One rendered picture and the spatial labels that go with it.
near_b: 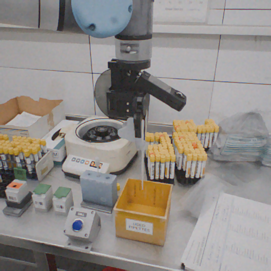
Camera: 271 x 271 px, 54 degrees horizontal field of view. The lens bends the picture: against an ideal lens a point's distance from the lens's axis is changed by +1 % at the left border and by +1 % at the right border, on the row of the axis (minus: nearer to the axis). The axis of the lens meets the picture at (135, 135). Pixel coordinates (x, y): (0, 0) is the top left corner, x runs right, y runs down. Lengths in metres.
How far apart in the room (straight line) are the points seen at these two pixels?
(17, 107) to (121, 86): 0.87
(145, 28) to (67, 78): 0.80
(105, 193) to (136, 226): 0.15
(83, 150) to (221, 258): 0.54
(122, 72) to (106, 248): 0.44
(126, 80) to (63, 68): 0.73
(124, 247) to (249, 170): 0.56
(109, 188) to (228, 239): 0.34
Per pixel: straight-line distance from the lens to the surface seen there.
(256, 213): 0.88
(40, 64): 1.33
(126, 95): 0.56
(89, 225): 0.71
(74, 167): 0.96
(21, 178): 0.88
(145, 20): 0.53
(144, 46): 0.54
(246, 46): 1.12
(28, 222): 0.86
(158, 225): 0.70
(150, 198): 0.82
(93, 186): 0.81
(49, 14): 0.37
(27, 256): 1.59
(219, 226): 0.80
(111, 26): 0.36
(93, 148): 0.92
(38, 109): 1.34
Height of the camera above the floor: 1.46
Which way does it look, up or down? 28 degrees down
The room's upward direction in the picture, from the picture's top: straight up
